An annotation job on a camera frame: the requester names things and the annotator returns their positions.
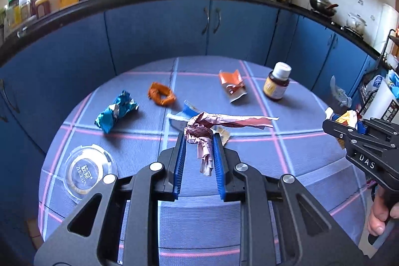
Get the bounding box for flattened blue white carton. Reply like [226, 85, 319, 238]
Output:
[166, 100, 230, 146]

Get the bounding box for orange peel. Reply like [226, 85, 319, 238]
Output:
[147, 82, 177, 107]

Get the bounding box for blue kitchen cabinets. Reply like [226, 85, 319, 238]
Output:
[0, 0, 380, 161]

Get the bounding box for grey bin with plastic bag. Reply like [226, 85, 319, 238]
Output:
[330, 76, 352, 108]

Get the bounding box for clear plastic lid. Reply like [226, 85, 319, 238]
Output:
[62, 144, 118, 203]

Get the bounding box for blue foil wrapper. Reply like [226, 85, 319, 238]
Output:
[94, 90, 139, 134]

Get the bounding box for white pot on stove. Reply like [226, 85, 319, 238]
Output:
[346, 13, 367, 36]

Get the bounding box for brown medicine bottle white cap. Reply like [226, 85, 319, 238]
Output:
[263, 62, 292, 100]

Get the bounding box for blue checked tablecloth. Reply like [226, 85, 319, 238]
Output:
[38, 56, 366, 265]

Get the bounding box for red white crumpled carton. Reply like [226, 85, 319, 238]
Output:
[218, 70, 247, 103]

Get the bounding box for person's right hand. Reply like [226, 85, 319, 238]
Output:
[367, 186, 398, 236]

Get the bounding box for yellow carton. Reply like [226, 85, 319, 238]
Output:
[325, 107, 358, 129]

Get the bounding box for pink wrapper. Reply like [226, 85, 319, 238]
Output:
[183, 112, 278, 176]

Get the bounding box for black wok with lid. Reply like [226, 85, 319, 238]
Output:
[309, 0, 339, 17]

